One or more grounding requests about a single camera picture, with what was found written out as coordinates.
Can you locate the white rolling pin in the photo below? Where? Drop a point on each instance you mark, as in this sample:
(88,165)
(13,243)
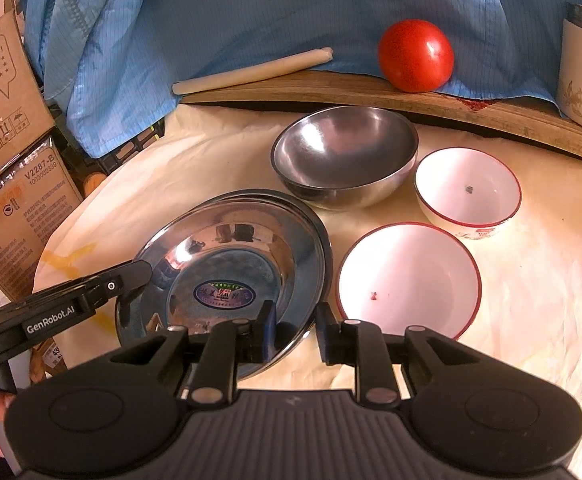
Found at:
(275,68)

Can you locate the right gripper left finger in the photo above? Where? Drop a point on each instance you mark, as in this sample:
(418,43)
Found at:
(229,344)

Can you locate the blue hanging coat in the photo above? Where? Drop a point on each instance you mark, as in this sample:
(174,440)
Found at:
(109,65)

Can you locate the lower Vinda cardboard box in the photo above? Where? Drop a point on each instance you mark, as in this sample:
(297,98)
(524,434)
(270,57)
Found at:
(37,194)

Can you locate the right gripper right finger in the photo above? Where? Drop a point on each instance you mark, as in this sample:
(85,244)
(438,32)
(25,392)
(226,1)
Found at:
(360,345)

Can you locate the white bowl red rim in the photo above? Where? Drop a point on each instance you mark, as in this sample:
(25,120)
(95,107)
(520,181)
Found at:
(410,273)
(466,192)

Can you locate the red tomato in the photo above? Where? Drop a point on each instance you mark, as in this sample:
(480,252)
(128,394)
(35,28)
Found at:
(415,56)

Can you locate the white bowl red rim back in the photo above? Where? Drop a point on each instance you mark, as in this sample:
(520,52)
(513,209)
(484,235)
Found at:
(466,192)

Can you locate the white bowl red rim front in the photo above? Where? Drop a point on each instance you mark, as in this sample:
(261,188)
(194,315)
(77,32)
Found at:
(410,273)

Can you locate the deep steel bowl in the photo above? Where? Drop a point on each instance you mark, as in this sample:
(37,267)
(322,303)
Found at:
(345,157)

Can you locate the wooden shelf board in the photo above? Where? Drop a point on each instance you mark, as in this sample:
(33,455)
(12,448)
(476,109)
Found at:
(526,118)

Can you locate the black plastic crate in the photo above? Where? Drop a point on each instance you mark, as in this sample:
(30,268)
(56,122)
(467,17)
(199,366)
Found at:
(81,164)

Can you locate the upper cardboard box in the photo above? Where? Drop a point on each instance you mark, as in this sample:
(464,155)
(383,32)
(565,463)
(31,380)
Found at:
(24,116)

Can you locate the cream paper table cover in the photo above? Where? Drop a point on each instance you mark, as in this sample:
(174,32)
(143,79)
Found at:
(531,268)

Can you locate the steel plate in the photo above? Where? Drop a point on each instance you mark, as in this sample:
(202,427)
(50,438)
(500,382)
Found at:
(223,261)
(285,199)

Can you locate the steel plate front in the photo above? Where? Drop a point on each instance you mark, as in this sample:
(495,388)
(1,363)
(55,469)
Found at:
(223,261)

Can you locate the steel plate back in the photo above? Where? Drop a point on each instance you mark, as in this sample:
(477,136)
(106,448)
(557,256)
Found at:
(285,199)

